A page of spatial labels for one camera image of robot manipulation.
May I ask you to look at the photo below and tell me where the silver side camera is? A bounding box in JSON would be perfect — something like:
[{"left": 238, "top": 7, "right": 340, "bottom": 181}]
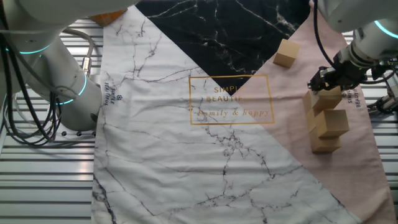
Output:
[{"left": 385, "top": 71, "right": 398, "bottom": 100}]

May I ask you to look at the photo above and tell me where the brown cardboard box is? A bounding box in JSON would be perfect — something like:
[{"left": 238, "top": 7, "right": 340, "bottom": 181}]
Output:
[{"left": 88, "top": 8, "right": 128, "bottom": 27}]

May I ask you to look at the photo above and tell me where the marble pattern table cloth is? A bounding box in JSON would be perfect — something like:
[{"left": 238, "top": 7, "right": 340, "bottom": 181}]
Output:
[{"left": 90, "top": 0, "right": 397, "bottom": 224}]

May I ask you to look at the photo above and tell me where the white cable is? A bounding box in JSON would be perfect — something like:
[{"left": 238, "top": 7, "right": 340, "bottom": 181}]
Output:
[{"left": 2, "top": 91, "right": 50, "bottom": 141}]

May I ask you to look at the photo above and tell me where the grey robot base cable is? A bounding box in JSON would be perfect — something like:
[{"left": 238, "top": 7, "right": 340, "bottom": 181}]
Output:
[{"left": 60, "top": 27, "right": 96, "bottom": 77}]

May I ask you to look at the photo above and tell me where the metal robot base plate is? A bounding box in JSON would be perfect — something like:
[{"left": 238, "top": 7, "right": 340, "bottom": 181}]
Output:
[{"left": 40, "top": 123, "right": 97, "bottom": 141}]

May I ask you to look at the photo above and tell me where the light wooden cube block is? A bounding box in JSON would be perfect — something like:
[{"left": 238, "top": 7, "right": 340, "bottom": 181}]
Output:
[
  {"left": 315, "top": 108, "right": 351, "bottom": 140},
  {"left": 306, "top": 108, "right": 318, "bottom": 133},
  {"left": 309, "top": 127, "right": 342, "bottom": 154},
  {"left": 303, "top": 90, "right": 321, "bottom": 113},
  {"left": 312, "top": 86, "right": 343, "bottom": 112},
  {"left": 272, "top": 39, "right": 302, "bottom": 69}
]

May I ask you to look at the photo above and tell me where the black cable bundle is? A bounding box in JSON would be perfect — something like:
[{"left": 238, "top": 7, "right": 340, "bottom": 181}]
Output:
[{"left": 0, "top": 0, "right": 63, "bottom": 147}]

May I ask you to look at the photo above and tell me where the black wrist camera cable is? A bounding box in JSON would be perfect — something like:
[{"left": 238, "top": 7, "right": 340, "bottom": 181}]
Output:
[{"left": 312, "top": 0, "right": 398, "bottom": 85}]

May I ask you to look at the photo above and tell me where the black side camera cable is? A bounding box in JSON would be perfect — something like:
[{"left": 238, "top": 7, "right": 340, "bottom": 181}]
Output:
[{"left": 374, "top": 95, "right": 398, "bottom": 114}]

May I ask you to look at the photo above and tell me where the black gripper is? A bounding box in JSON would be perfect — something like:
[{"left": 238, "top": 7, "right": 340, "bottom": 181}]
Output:
[{"left": 307, "top": 49, "right": 371, "bottom": 93}]

